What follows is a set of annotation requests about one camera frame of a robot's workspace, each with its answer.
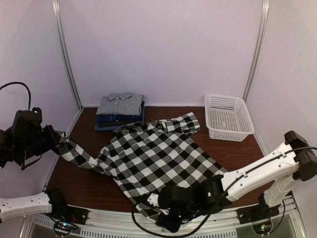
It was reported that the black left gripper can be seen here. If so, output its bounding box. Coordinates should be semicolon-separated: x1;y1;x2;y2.
18;125;59;161

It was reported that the black white plaid shirt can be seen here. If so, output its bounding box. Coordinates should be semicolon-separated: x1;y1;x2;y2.
54;112;225;222

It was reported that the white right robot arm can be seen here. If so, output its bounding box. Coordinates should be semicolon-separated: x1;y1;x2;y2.
151;130;317;233

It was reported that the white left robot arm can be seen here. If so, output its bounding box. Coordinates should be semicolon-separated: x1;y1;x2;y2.
0;107;71;222

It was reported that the blue white checked folded shirt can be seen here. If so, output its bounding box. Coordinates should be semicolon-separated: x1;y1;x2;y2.
94;123;127;131

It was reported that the dark folded shirt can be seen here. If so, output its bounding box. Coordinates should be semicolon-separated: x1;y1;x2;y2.
97;120;144;127

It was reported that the grey folded shirt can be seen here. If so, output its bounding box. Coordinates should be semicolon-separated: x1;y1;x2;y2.
96;92;144;116

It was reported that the right circuit board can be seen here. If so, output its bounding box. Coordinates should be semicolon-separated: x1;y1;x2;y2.
252;221;272;236

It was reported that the circuit board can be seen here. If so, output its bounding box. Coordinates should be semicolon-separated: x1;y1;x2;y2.
252;221;272;236
53;221;75;236

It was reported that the left circuit board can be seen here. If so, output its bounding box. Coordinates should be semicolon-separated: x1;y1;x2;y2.
53;221;75;236

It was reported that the white plastic laundry basket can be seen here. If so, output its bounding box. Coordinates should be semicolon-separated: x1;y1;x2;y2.
204;94;255;142

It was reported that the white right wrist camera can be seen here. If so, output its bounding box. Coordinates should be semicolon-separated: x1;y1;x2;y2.
147;193;169;215

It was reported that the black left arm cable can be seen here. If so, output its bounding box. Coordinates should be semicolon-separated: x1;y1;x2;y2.
0;82;33;111

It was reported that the aluminium front rail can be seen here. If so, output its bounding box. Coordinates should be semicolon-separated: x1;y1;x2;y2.
20;194;307;238

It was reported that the left aluminium frame post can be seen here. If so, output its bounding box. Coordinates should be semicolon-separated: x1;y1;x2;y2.
52;0;83;110

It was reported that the aluminium frame post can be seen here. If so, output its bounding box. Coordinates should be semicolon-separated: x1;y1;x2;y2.
243;0;270;102
52;0;83;110

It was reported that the right aluminium frame post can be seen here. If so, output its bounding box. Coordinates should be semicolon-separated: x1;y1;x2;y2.
243;0;270;102

